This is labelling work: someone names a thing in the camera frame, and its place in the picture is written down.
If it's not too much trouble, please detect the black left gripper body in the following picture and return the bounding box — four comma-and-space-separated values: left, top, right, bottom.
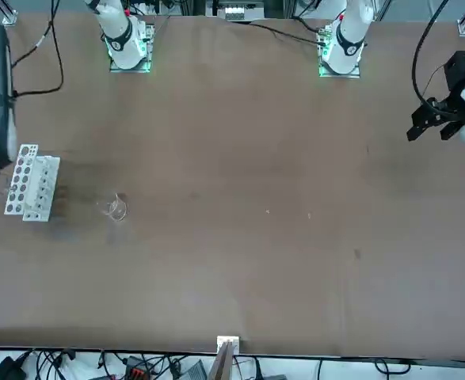
444, 50, 465, 116

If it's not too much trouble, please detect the white test tube rack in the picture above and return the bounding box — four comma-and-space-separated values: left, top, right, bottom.
4, 142, 62, 222

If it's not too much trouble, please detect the clear glass beaker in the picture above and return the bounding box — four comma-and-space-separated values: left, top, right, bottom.
97, 191, 129, 222

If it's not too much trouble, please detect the black power adapter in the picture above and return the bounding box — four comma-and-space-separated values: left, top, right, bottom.
0, 355, 27, 380

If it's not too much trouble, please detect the white power strip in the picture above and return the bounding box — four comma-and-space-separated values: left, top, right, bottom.
218, 0, 265, 21

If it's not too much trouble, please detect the black device with red plugs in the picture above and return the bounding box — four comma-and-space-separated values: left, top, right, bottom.
123, 355, 154, 379

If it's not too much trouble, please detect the thick black cable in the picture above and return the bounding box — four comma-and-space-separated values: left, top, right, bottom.
411, 0, 455, 105

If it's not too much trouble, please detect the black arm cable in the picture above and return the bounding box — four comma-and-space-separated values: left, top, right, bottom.
10, 0, 65, 98

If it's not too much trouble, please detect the black base cable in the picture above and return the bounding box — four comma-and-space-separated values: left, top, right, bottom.
247, 21, 325, 45

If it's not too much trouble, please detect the aluminium camera mount post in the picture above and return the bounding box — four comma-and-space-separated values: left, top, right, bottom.
210, 335, 242, 380

